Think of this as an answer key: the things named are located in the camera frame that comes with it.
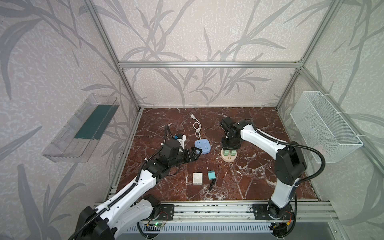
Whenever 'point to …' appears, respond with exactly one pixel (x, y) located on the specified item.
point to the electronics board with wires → (160, 220)
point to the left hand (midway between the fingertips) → (199, 149)
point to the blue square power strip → (204, 144)
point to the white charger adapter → (197, 178)
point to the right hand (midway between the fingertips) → (225, 144)
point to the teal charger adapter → (211, 174)
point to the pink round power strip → (228, 158)
